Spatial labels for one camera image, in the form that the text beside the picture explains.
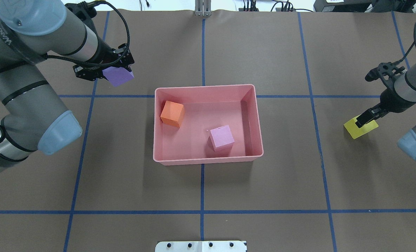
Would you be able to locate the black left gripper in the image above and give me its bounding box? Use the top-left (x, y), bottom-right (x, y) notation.
top-left (72, 44), bottom-right (135, 81)

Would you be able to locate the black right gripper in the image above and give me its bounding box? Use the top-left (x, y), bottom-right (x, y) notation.
top-left (355, 89), bottom-right (413, 128)

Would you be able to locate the purple foam block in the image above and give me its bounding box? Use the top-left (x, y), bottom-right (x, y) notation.
top-left (102, 66), bottom-right (134, 87)

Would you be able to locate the yellow foam block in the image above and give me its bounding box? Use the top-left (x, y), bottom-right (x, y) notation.
top-left (344, 116), bottom-right (379, 139)

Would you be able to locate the orange foam block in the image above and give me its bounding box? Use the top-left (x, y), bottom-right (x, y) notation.
top-left (160, 100), bottom-right (185, 128)

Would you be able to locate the pink foam block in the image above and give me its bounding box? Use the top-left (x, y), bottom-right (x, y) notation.
top-left (208, 125), bottom-right (235, 152)

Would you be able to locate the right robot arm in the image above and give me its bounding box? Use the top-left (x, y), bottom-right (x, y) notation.
top-left (348, 62), bottom-right (416, 161)

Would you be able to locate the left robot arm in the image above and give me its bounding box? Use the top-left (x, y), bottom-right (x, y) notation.
top-left (0, 0), bottom-right (134, 173)

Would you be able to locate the pink plastic bin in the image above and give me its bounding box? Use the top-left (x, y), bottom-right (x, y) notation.
top-left (153, 84), bottom-right (264, 166)

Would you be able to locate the white mounting plate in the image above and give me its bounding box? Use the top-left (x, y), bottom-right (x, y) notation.
top-left (155, 240), bottom-right (248, 252)

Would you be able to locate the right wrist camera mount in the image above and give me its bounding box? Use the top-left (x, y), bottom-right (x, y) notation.
top-left (365, 62), bottom-right (407, 89)

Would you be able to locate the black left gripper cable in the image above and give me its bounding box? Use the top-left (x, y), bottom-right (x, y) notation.
top-left (0, 1), bottom-right (130, 147)

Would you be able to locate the aluminium bracket at table edge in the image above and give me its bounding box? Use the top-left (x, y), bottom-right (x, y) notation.
top-left (194, 0), bottom-right (212, 18)

